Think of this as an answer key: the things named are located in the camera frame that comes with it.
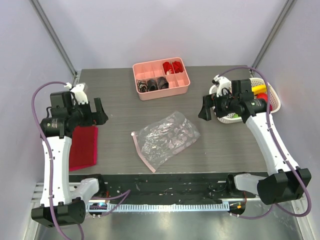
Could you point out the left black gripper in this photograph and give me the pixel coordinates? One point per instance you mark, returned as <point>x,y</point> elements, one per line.
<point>98,117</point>

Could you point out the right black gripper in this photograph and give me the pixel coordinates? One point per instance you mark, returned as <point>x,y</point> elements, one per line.
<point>212,106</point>

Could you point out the yellow toy banana bunch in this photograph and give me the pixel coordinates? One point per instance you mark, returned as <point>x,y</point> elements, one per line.
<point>258,89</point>

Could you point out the clear zip top bag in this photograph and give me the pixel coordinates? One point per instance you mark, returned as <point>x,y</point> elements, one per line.
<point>160,141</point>

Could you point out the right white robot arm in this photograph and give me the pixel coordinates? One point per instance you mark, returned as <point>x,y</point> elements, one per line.
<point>285,180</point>

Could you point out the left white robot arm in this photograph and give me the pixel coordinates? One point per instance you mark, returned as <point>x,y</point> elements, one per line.
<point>58,203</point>

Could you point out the red folded cloth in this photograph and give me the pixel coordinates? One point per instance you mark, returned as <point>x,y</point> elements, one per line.
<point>84,148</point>

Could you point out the red clips in box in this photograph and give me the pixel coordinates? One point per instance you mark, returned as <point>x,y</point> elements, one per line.
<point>174,67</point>

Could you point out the white perforated plastic basket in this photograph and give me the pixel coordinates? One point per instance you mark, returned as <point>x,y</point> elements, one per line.
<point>273,99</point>

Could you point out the pink divided storage box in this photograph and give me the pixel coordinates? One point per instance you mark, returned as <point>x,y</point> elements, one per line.
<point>178,83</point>

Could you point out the black items in box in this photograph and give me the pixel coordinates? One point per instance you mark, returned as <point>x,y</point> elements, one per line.
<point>152,84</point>

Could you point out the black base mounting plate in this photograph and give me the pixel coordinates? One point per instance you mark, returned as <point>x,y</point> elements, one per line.
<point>170,188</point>

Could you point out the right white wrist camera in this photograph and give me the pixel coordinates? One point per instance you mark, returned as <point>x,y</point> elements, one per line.
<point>220,83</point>

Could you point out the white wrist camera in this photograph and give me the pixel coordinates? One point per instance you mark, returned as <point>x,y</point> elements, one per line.
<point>220,83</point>
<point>78,95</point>

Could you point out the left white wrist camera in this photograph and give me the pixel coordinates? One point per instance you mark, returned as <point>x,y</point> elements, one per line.
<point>78,95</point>

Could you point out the white slotted cable duct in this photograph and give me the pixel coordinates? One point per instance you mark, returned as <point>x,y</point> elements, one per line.
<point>136,208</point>

